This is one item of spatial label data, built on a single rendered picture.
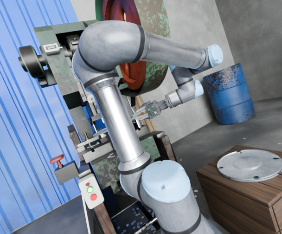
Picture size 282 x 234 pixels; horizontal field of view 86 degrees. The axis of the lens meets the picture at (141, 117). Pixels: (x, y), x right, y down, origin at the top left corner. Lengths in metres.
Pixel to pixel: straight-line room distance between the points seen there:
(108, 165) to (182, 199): 0.56
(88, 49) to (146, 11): 0.60
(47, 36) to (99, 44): 0.72
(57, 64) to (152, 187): 0.85
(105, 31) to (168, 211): 0.44
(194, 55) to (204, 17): 3.38
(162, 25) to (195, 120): 2.29
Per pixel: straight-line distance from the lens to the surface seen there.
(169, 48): 0.48
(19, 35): 2.57
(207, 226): 0.51
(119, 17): 1.32
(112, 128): 0.47
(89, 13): 2.78
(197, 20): 3.75
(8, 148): 2.35
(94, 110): 1.02
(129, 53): 0.40
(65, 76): 1.01
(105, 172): 0.90
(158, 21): 0.98
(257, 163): 0.99
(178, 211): 0.42
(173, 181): 0.39
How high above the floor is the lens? 0.87
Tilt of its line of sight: 5 degrees down
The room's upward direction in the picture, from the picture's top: 21 degrees counter-clockwise
